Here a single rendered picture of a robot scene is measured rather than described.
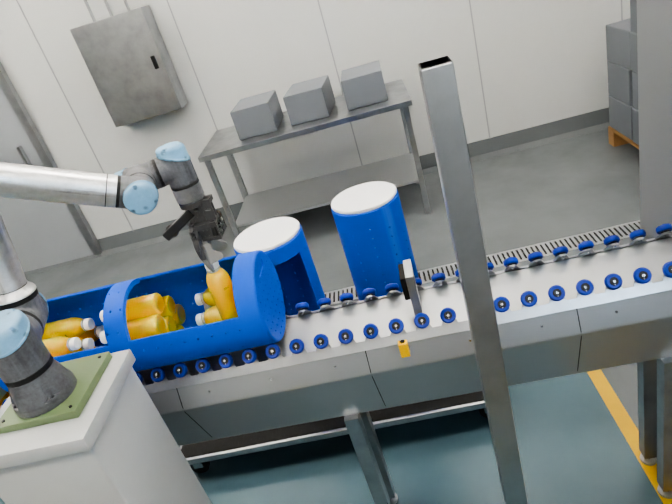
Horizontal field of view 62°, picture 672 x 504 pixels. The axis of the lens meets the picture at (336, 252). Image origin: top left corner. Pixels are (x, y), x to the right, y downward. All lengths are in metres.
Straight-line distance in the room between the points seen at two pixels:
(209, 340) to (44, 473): 0.51
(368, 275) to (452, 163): 1.26
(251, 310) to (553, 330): 0.84
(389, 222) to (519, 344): 0.80
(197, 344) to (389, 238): 0.94
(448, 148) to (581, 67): 4.20
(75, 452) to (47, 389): 0.18
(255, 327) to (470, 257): 0.67
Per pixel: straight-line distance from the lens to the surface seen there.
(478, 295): 1.27
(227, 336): 1.63
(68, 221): 5.87
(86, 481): 1.55
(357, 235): 2.22
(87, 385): 1.55
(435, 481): 2.45
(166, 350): 1.71
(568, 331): 1.69
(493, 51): 5.01
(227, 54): 4.94
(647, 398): 2.23
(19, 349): 1.49
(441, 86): 1.07
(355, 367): 1.67
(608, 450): 2.51
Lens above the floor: 1.92
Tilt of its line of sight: 27 degrees down
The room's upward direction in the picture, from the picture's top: 18 degrees counter-clockwise
